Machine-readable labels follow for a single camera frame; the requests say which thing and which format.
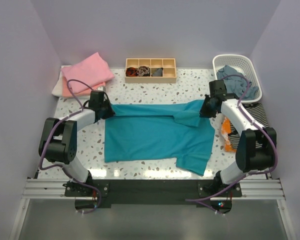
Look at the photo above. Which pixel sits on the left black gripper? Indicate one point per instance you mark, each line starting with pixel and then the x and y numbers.
pixel 111 112

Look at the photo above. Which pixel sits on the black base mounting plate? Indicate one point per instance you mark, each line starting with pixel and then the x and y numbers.
pixel 136 192

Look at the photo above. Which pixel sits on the grey blue t shirt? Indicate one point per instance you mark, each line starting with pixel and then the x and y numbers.
pixel 235 83

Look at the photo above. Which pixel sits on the wooden compartment organizer box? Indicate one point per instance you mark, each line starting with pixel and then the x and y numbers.
pixel 168 65

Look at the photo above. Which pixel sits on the white plastic laundry basket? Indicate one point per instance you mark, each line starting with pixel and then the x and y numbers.
pixel 243 65

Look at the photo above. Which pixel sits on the pink folded t shirt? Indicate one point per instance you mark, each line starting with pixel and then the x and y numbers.
pixel 94 71

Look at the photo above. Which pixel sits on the teal t shirt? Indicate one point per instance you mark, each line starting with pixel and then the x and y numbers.
pixel 160 131

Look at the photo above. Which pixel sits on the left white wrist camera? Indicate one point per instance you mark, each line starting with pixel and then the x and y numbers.
pixel 103 88

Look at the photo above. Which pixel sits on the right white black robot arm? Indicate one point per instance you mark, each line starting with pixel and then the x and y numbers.
pixel 256 153

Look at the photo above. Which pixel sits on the aluminium extrusion rail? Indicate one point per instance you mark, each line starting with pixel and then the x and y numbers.
pixel 251 189

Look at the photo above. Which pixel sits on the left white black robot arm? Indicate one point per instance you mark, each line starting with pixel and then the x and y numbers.
pixel 58 143

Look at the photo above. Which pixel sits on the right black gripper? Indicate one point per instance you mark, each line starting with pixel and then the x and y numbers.
pixel 203 112

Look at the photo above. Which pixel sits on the salmon folded t shirt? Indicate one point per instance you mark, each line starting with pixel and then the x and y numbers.
pixel 75 93

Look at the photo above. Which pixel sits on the dark grey folded cloth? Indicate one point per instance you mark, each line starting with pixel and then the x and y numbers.
pixel 157 72

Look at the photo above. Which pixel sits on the orange white tie-dye shirt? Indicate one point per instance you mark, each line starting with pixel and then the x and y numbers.
pixel 225 131

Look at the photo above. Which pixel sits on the white folded t shirt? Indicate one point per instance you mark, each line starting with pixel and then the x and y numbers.
pixel 58 88

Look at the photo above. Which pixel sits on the brown patterned scrunchie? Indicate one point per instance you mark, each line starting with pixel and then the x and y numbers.
pixel 144 71

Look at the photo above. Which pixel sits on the black white striped shirt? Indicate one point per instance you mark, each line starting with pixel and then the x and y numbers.
pixel 257 111

